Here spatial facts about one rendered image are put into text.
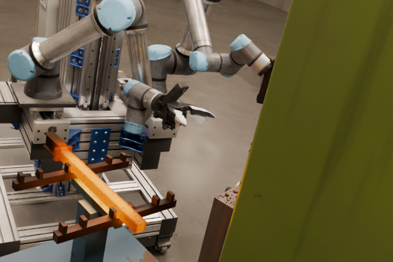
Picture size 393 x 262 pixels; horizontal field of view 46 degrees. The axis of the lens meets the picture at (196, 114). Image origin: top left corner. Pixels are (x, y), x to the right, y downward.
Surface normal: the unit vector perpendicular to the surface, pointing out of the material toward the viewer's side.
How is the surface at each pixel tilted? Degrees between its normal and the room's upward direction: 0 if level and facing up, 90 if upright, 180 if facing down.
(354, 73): 90
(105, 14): 85
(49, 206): 0
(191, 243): 0
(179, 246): 0
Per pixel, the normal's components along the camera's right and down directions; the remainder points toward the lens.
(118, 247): 0.21, -0.91
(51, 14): 0.48, 0.41
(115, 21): -0.07, 0.27
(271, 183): -0.63, 0.16
